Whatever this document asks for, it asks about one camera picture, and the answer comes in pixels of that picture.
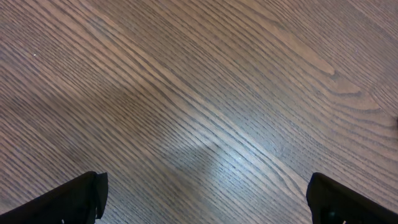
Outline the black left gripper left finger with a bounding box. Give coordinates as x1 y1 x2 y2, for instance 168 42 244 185
1 171 108 224

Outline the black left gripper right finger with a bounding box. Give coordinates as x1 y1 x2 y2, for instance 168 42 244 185
306 172 397 224

